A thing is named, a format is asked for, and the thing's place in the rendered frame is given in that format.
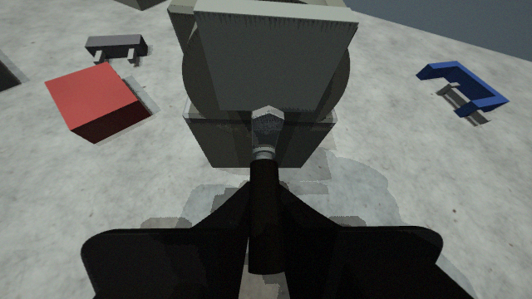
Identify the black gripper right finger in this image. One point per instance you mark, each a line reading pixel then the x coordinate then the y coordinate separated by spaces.
pixel 316 248

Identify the red block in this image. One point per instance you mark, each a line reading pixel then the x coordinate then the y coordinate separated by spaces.
pixel 95 102

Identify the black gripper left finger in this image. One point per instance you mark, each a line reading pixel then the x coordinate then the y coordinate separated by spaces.
pixel 211 253

